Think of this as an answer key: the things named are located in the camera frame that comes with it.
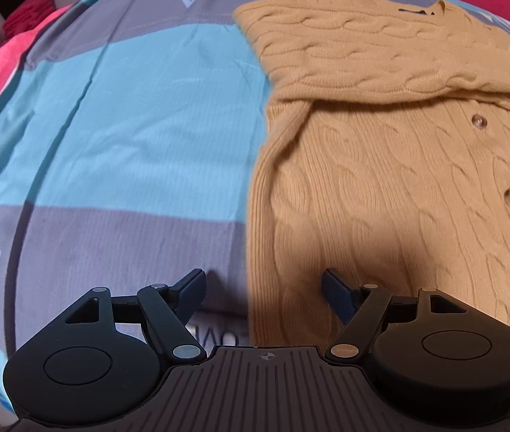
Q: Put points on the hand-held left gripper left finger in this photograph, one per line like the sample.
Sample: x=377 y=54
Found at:
x=191 y=291

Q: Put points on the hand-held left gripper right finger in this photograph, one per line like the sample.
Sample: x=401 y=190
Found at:
x=338 y=291

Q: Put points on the blue grey patterned bed sheet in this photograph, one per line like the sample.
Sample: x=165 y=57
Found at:
x=115 y=144

